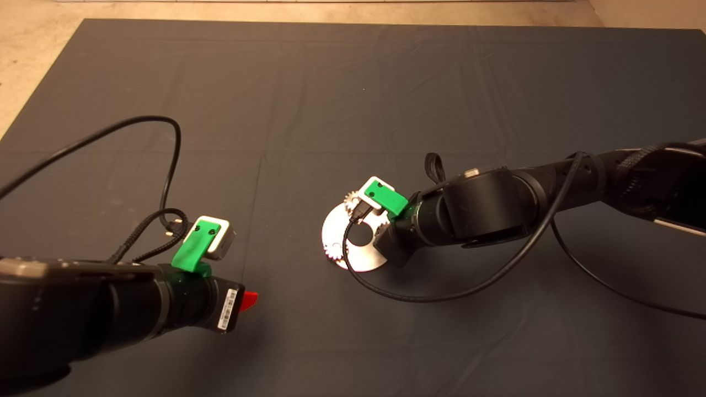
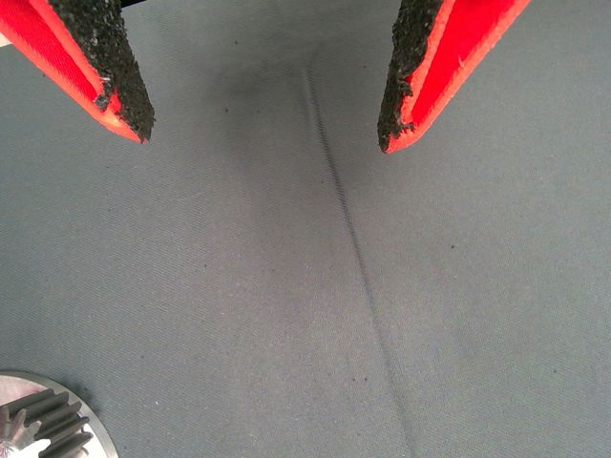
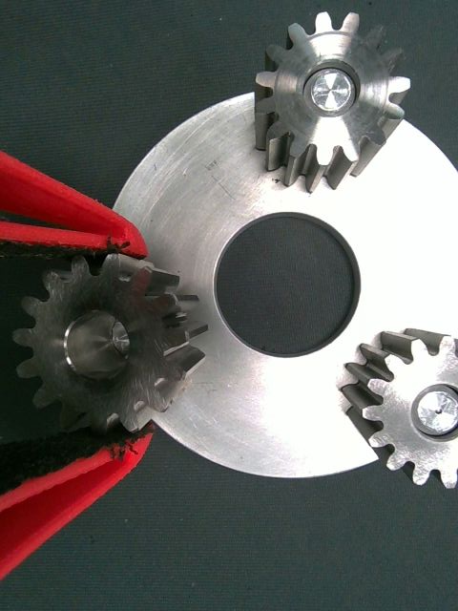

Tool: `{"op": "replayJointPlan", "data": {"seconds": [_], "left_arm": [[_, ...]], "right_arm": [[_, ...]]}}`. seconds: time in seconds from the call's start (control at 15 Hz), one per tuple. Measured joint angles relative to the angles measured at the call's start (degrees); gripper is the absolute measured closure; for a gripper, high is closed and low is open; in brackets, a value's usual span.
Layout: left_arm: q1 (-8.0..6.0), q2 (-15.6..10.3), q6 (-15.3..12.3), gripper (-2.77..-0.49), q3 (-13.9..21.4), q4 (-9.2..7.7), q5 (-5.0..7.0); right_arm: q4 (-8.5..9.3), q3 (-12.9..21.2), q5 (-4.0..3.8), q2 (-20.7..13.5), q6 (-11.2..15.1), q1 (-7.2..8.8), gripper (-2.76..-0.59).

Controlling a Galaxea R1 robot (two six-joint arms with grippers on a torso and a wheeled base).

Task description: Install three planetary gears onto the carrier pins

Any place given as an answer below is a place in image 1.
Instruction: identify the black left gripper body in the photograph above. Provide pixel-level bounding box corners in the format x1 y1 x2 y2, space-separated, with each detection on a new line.
163 273 245 333

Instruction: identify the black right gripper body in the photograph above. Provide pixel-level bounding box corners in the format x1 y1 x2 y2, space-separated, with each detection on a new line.
374 200 436 268

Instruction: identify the round metal carrier plate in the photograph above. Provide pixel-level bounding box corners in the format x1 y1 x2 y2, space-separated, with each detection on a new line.
321 201 393 272

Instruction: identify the dark grey table cloth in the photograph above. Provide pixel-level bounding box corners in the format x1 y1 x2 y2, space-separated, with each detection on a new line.
0 19 706 397

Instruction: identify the right wrist camera green mount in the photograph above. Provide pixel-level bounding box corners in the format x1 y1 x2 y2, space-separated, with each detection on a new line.
353 176 410 221

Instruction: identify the wrist camera green mount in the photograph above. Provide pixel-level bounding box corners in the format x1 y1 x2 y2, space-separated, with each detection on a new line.
353 176 410 221
171 216 237 276

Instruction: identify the left wrist camera green mount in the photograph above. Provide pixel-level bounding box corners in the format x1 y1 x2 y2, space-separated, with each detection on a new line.
171 216 237 276

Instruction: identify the black right camera cable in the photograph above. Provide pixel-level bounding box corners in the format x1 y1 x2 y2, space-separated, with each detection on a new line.
342 150 585 304

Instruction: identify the black camera cable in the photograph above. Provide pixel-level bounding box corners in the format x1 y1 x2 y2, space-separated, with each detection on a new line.
0 115 183 232
342 150 585 304

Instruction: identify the thin black braided cable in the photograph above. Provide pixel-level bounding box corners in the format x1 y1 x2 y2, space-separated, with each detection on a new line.
109 207 190 264

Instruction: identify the black left camera cable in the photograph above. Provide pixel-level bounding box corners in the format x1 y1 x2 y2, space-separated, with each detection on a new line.
0 115 183 232

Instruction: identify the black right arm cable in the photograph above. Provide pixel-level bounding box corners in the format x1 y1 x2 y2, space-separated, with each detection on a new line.
550 218 706 320

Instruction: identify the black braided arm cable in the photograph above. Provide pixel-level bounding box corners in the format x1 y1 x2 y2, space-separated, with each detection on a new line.
613 141 706 185

